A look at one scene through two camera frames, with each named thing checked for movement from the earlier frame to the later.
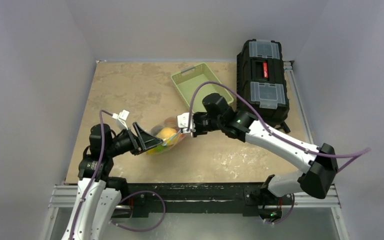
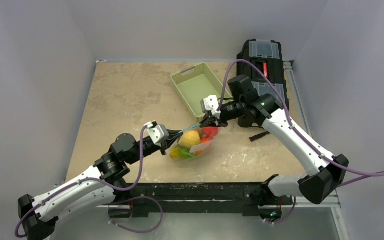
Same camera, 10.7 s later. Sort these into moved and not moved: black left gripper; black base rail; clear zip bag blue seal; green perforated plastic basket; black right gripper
Moved: black right gripper; clear zip bag blue seal; black left gripper
Not moved: green perforated plastic basket; black base rail
